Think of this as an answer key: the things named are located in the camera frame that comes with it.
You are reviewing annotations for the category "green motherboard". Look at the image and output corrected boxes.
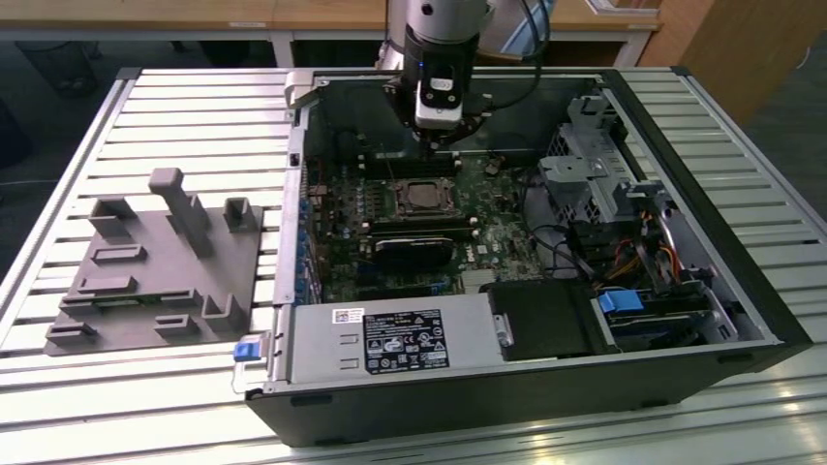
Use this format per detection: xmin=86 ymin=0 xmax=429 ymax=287
xmin=301 ymin=144 xmax=551 ymax=304

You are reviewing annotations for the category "black plastic shroud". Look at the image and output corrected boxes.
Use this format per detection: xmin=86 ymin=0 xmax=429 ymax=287
xmin=487 ymin=279 xmax=613 ymax=363

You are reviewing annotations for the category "orange power wire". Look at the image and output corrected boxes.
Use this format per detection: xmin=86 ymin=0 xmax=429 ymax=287
xmin=658 ymin=244 xmax=683 ymax=285

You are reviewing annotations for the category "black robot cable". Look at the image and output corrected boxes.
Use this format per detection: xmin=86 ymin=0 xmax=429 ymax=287
xmin=481 ymin=0 xmax=555 ymax=111

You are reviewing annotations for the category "grey metal drive cage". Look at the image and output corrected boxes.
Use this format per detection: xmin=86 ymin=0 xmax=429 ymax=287
xmin=537 ymin=94 xmax=674 ymax=227

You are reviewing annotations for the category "wooden cabinet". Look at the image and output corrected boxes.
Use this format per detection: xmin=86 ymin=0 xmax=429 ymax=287
xmin=639 ymin=0 xmax=827 ymax=127

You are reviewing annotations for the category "grey power supply unit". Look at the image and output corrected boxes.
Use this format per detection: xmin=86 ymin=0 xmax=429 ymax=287
xmin=283 ymin=293 xmax=513 ymax=385

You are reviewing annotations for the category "wooden desk with white frame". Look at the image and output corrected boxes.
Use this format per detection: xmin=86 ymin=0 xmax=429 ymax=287
xmin=0 ymin=0 xmax=665 ymax=69

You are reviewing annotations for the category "black open PC case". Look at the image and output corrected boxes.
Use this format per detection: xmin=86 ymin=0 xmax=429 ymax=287
xmin=242 ymin=66 xmax=814 ymax=448

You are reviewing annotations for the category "black internal cable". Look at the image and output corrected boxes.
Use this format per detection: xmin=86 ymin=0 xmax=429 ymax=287
xmin=526 ymin=222 xmax=597 ymax=282

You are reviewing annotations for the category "silver chipset heatsink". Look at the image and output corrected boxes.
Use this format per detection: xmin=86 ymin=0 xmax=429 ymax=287
xmin=462 ymin=269 xmax=499 ymax=294

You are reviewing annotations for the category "black RAM slot bank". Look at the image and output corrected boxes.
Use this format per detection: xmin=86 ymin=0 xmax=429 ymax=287
xmin=361 ymin=148 xmax=458 ymax=179
xmin=366 ymin=219 xmax=473 ymax=239

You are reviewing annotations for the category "clear plastic tray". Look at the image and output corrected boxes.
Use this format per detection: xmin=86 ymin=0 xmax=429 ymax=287
xmin=585 ymin=0 xmax=662 ymax=16

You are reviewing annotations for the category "black graphics card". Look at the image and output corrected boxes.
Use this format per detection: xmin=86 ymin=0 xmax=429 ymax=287
xmin=369 ymin=232 xmax=461 ymax=266

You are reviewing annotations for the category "hard disk in blue carrier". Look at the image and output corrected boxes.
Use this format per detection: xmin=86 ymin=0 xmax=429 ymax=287
xmin=598 ymin=288 xmax=706 ymax=349

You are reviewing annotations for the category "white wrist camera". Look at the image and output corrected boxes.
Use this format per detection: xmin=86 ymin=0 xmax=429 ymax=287
xmin=413 ymin=75 xmax=471 ymax=133

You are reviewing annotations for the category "silver CPU with green edge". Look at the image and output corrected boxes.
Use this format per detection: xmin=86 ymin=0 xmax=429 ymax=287
xmin=405 ymin=185 xmax=449 ymax=209

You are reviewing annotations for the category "grey parts rack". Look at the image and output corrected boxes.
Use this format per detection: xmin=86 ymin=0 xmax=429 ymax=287
xmin=42 ymin=167 xmax=269 ymax=358

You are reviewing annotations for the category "yellow power wire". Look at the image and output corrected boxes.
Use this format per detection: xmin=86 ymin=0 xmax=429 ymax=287
xmin=606 ymin=241 xmax=642 ymax=282

